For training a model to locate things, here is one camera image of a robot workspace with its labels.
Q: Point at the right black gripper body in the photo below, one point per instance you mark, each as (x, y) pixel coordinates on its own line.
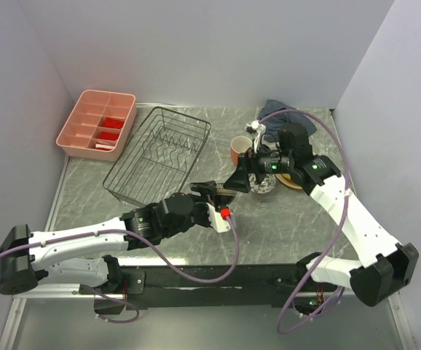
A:
(269, 162)

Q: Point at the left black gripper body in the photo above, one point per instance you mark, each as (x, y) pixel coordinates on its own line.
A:
(199, 214)

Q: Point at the black glazed bowl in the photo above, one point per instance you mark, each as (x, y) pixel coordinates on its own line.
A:
(223, 197)

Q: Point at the red patterned white bowl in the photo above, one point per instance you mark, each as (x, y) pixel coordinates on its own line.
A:
(263, 184)

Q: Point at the yellow plate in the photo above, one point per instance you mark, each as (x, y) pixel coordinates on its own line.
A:
(287, 182)

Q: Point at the orange ceramic mug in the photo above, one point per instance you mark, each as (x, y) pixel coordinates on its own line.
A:
(239, 145)

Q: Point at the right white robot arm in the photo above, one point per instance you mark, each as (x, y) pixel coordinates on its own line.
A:
(384, 265)

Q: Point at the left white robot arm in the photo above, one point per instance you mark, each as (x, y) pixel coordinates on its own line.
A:
(82, 255)

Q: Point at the grey-blue crumpled cloth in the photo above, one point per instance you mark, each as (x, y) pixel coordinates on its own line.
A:
(275, 114)

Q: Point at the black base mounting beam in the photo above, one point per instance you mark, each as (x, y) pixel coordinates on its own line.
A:
(248, 285)

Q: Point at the red white item in tray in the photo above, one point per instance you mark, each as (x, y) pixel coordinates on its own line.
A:
(105, 147)

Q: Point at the pink plastic divided organizer tray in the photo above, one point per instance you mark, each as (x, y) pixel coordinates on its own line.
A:
(79, 133)

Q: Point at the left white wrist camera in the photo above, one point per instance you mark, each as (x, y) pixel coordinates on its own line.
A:
(219, 218)

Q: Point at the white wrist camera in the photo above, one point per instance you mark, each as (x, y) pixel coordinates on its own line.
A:
(219, 218)
(257, 130)

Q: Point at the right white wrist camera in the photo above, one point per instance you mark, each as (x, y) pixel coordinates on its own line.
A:
(257, 130)

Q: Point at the black wire dish rack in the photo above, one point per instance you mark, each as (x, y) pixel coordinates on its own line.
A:
(158, 159)

